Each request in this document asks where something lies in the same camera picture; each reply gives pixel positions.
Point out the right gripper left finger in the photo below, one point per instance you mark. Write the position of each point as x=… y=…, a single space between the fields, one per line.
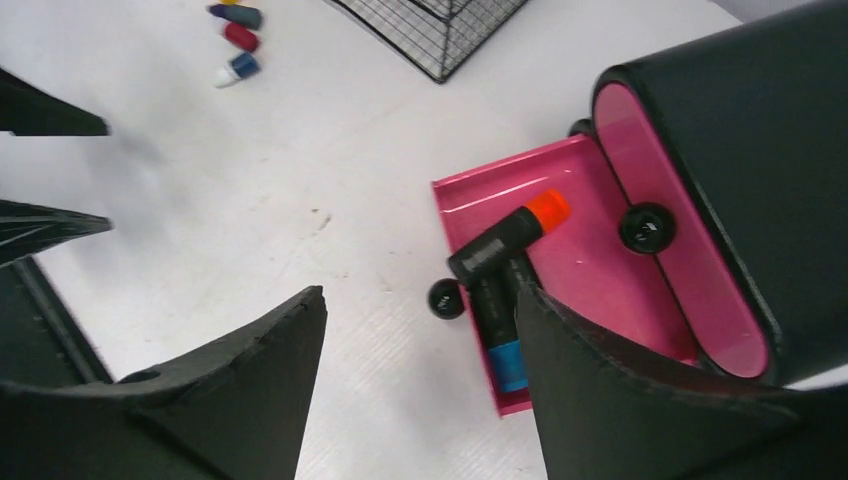
x=234 y=408

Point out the black pink drawer unit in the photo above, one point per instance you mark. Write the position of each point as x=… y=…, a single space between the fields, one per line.
x=708 y=190

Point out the blue cap white marker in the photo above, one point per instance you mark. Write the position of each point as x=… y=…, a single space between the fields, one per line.
x=241 y=67

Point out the orange cap black marker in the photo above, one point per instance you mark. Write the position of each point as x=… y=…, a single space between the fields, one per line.
x=512 y=234

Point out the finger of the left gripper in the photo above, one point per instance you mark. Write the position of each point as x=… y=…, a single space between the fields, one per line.
x=28 y=229
x=28 y=111

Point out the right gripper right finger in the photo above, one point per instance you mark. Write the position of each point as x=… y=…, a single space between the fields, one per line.
x=609 y=408

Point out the black wire mesh desk organizer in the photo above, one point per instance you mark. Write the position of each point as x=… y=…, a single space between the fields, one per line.
x=436 y=37

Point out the black blue marker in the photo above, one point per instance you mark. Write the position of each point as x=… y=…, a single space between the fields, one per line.
x=494 y=303

